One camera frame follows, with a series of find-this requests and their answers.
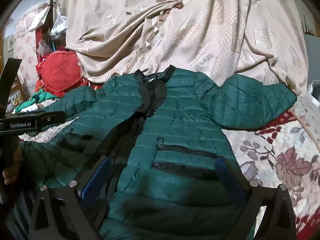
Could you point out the person's left hand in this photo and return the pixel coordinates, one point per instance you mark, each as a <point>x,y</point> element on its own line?
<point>13,158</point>

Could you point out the green and white cloth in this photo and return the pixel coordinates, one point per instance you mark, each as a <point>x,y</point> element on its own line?
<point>42,97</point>

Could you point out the small framed picture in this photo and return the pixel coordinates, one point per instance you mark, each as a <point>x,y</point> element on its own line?
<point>10,43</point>

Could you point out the black coat stand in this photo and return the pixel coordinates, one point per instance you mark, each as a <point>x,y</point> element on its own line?
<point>51,10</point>

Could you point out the clear plastic bag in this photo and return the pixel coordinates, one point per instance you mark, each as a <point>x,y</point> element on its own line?
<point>60,22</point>

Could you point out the white paper bag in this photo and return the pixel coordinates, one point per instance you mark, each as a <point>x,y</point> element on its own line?
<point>40,17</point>

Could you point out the beige patterned drape cloth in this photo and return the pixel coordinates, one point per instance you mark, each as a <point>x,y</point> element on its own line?
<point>200,30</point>

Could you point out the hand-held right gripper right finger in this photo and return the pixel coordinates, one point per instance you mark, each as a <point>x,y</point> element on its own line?
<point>230,177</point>

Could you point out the green puffer jacket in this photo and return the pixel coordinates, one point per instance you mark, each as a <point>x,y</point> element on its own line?
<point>175,120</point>

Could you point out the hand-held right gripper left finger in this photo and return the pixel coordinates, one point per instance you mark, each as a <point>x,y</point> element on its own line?
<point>93,180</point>

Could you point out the grey appliance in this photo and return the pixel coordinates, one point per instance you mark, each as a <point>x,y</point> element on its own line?
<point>312,60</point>

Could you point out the pink floral white cloth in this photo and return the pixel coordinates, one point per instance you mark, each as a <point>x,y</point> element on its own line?
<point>25,45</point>

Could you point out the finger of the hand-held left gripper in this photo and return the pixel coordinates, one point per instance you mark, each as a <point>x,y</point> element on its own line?
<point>53,119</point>

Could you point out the red knitted garment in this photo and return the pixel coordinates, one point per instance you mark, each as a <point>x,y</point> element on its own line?
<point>60,72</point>

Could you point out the red white floral blanket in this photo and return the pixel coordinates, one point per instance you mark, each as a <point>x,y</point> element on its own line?
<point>275,150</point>

